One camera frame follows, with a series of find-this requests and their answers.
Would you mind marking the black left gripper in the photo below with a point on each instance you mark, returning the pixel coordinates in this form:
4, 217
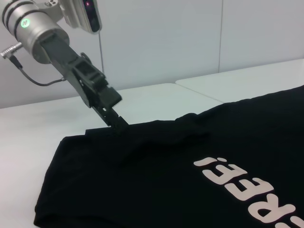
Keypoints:
69, 64

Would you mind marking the black shirt with FREE print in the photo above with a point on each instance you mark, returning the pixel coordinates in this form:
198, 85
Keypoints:
166, 178

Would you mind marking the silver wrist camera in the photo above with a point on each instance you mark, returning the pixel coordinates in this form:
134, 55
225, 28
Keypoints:
88, 14

